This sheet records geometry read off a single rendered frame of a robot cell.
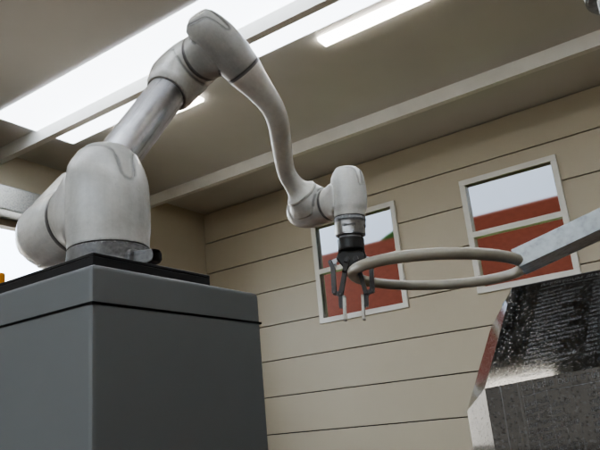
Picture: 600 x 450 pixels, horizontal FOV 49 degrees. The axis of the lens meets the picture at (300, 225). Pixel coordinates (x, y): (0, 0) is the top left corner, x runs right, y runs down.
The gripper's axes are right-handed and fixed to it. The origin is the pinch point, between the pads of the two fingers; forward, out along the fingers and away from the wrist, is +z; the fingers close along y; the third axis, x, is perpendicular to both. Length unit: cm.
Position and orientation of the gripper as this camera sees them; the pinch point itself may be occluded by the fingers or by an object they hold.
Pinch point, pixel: (354, 309)
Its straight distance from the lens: 185.0
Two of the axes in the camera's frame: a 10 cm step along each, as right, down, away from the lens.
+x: 1.8, 2.4, 9.5
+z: 0.3, 9.7, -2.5
